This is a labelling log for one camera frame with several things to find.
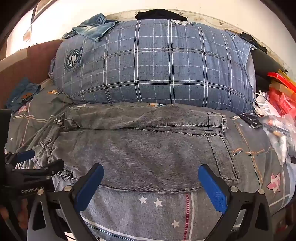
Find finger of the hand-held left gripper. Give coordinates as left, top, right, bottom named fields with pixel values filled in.
left=14, top=159, right=65, bottom=179
left=5, top=149, right=36, bottom=165

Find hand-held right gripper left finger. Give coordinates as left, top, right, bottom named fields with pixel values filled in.
left=26, top=163, right=104, bottom=241

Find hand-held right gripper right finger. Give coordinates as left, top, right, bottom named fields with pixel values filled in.
left=198, top=164, right=278, bottom=241

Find grey denim pants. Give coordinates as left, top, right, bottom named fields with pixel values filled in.
left=17, top=103, right=241, bottom=193

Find person's left hand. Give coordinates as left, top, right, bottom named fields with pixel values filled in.
left=0, top=199, right=30, bottom=224

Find grey star print bed sheet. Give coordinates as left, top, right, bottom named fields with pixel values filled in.
left=5, top=79, right=296, bottom=241

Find small blue cloth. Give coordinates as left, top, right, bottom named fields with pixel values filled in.
left=5, top=77, right=42, bottom=113

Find white plastic bags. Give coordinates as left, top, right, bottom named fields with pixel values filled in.
left=253, top=91, right=296, bottom=165

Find brown headboard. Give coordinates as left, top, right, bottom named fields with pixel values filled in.
left=0, top=39, right=65, bottom=109

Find red packaging pile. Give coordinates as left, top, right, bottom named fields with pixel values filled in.
left=267, top=69, right=296, bottom=117

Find black cushion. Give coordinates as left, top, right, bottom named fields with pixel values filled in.
left=250, top=49, right=288, bottom=87

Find light blue denim garment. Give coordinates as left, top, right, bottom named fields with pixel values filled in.
left=62, top=13, right=121, bottom=42

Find black cloth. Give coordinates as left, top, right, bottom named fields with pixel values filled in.
left=135, top=9, right=188, bottom=22

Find small wall paper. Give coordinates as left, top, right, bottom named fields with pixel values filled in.
left=23, top=25, right=33, bottom=42

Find framed wall picture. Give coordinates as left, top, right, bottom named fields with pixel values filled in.
left=31, top=0, right=57, bottom=24

